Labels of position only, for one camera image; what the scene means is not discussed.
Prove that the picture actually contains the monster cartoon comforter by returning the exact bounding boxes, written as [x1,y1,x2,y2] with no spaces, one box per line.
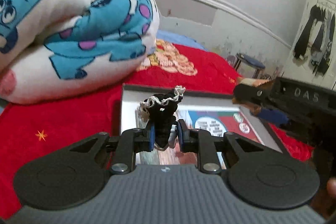
[1,0,159,104]

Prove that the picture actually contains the black white-trim scrunchie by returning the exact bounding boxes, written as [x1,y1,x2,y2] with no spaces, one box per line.
[137,86,186,151]

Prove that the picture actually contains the blue round stool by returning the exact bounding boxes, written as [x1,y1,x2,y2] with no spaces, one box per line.
[234,53,265,79]

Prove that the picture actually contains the person's right hand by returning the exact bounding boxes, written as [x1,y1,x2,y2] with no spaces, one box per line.
[326,178,336,199]

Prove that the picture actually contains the dark clothes on door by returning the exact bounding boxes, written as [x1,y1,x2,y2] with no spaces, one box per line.
[293,0,335,76]

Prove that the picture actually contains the white door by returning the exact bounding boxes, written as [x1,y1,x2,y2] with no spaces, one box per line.
[282,0,335,90]

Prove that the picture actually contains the chinese history textbook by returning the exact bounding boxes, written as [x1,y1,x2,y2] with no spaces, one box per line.
[135,107,263,165]

